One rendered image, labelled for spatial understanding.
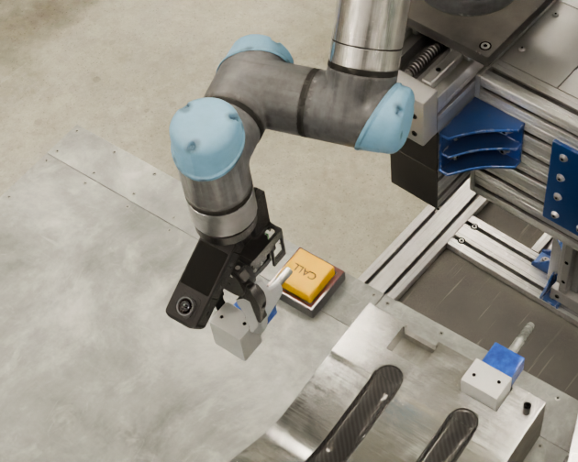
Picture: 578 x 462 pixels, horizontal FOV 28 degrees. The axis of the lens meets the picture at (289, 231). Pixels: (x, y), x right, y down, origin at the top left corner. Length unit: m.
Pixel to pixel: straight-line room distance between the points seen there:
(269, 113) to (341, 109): 0.08
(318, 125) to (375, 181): 1.56
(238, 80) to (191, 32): 1.96
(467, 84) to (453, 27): 0.11
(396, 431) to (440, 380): 0.09
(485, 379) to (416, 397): 0.09
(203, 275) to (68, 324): 0.41
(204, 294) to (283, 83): 0.26
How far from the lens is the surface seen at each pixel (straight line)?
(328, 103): 1.20
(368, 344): 1.48
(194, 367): 1.59
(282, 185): 2.78
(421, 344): 1.50
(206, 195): 1.20
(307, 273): 1.60
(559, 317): 2.31
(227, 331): 1.43
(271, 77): 1.23
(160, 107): 3.00
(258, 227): 1.33
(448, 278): 2.35
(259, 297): 1.34
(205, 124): 1.17
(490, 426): 1.42
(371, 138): 1.20
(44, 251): 1.75
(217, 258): 1.29
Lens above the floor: 2.16
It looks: 53 degrees down
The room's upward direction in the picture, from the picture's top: 9 degrees counter-clockwise
